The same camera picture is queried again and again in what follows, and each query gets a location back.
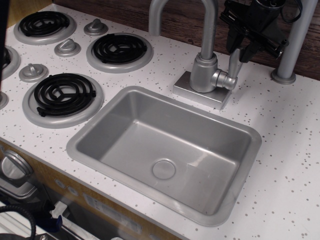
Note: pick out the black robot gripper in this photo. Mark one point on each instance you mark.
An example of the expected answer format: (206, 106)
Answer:
(257, 22)

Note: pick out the silver faucet lever handle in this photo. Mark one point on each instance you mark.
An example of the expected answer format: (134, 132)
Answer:
(228, 80)

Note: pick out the grey support pole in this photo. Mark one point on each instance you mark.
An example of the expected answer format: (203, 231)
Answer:
(284, 74)

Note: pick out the silver gooseneck faucet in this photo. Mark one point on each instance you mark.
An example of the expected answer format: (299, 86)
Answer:
(196, 85)

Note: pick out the black back-right burner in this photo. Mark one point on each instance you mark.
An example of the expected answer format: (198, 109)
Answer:
(119, 53)

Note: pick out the grey plastic sink basin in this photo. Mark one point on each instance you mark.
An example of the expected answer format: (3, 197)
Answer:
(189, 160)

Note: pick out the silver top stove knob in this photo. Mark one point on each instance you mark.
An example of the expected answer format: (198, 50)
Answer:
(95, 28)

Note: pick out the silver middle stove knob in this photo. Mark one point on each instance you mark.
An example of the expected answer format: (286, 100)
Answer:
(67, 48)

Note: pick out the black front-right burner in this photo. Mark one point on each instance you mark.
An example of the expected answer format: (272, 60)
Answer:
(62, 100)

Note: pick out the black back-left burner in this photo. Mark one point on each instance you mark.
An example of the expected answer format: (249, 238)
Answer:
(44, 28)

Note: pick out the silver lower stove knob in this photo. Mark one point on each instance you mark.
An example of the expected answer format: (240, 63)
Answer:
(33, 73)

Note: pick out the black left edge burner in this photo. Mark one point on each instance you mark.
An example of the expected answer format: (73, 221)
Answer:
(11, 62)

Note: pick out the silver edge stove knob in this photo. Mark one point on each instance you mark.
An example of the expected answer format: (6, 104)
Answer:
(3, 100)

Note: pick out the silver oven dial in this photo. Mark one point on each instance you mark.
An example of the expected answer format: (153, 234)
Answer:
(14, 167)

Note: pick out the silver oven door handle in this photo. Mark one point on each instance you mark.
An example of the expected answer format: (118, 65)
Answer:
(23, 193)

